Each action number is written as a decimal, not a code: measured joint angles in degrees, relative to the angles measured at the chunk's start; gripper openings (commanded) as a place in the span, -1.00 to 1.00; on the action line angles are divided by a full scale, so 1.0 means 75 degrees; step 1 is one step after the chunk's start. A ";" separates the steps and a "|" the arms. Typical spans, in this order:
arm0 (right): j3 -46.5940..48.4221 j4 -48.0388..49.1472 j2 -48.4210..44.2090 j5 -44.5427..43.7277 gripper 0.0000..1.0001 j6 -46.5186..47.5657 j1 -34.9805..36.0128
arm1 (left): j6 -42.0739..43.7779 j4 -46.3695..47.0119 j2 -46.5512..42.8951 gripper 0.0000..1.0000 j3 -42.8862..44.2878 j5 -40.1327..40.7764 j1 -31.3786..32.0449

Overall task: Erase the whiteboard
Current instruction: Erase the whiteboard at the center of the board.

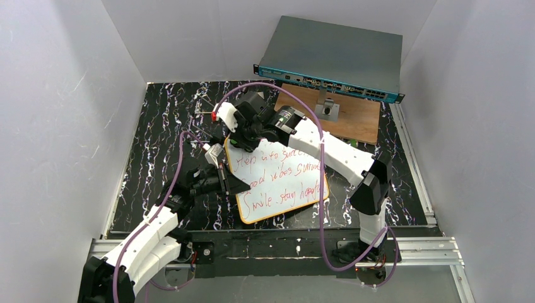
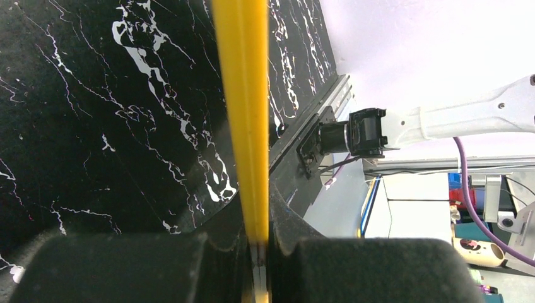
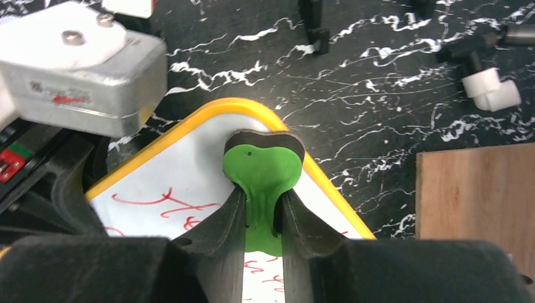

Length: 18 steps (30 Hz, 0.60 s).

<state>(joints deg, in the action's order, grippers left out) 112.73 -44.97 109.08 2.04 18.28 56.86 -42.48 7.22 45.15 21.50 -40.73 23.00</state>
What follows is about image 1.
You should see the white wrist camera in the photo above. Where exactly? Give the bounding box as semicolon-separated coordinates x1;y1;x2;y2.
211;102;238;133
203;143;225;168

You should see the teal network switch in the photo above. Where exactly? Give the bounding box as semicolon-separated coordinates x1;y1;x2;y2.
254;16;405;104

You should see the grey metal bracket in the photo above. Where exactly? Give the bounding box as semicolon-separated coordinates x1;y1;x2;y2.
314;88;339;122

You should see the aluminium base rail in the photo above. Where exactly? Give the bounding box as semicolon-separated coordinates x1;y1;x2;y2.
77;236;475;303

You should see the green black whiteboard eraser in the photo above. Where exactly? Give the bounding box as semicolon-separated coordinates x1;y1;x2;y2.
228;136;244;149

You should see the orange framed whiteboard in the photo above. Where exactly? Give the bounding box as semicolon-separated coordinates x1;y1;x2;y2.
225;139;320;224

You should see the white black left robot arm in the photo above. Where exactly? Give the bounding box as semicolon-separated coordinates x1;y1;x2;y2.
78;164;250;302

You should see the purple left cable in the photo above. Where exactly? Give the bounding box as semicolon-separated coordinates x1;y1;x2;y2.
112;131;210;303

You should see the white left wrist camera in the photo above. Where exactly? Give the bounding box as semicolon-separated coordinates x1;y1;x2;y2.
203;143;225;168

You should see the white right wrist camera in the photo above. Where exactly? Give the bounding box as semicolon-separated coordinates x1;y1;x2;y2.
211;102;238;133

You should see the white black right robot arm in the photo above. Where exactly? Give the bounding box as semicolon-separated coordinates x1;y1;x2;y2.
216;92;392;262

